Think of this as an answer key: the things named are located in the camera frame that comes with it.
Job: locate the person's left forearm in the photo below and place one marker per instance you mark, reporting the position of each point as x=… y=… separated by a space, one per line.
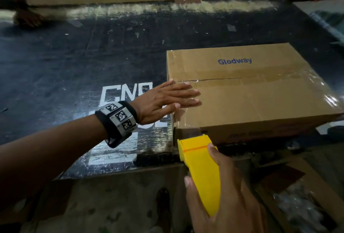
x=48 y=157

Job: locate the person's left hand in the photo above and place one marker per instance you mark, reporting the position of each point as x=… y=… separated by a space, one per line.
x=161 y=101

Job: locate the brown cardboard box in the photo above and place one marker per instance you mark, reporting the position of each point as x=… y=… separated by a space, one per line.
x=250 y=95

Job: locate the left marker wristband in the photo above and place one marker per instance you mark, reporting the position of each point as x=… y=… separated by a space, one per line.
x=118 y=122

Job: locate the yellow tape dispenser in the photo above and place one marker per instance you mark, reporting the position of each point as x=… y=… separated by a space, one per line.
x=201 y=171

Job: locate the open cardboard carton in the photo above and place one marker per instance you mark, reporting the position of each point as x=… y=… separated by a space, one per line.
x=301 y=198

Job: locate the person's right hand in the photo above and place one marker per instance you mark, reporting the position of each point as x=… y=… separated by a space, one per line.
x=231 y=203

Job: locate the person's dark shoe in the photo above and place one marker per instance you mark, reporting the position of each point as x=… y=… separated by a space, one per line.
x=164 y=211

